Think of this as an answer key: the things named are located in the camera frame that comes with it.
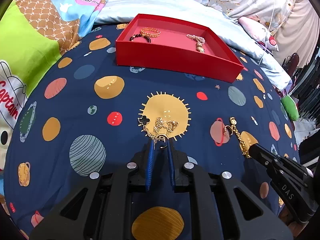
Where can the green plush toy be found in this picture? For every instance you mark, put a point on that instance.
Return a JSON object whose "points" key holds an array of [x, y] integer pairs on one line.
{"points": [[290, 107]]}

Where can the white cartoon face pillow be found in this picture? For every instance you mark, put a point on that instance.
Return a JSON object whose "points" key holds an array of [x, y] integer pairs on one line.
{"points": [[259, 33]]}

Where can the red jewelry tray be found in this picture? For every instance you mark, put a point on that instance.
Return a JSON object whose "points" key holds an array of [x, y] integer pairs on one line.
{"points": [[175, 48]]}

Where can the colourful monkey cartoon blanket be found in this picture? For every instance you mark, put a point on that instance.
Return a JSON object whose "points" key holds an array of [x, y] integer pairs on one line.
{"points": [[34, 35]]}

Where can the gold link watch band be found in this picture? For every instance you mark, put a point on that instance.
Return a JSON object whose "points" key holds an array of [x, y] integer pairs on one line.
{"points": [[199, 47]]}

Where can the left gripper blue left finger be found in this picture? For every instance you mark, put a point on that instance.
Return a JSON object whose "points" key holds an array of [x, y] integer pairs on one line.
{"points": [[150, 164]]}

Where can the gold hoop earring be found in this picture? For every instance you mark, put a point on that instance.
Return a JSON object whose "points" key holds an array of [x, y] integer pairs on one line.
{"points": [[227, 131]]}

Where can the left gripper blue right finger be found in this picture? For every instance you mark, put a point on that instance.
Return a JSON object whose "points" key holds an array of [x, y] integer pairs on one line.
{"points": [[171, 165]]}

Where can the light blue quilt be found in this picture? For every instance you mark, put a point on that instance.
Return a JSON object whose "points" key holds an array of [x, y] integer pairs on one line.
{"points": [[230, 31]]}

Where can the navy planet print bedspread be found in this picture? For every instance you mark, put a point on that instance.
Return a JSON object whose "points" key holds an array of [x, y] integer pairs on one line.
{"points": [[83, 118]]}

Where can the dark metal chair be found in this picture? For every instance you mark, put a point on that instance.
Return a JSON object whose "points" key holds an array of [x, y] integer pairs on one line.
{"points": [[290, 64]]}

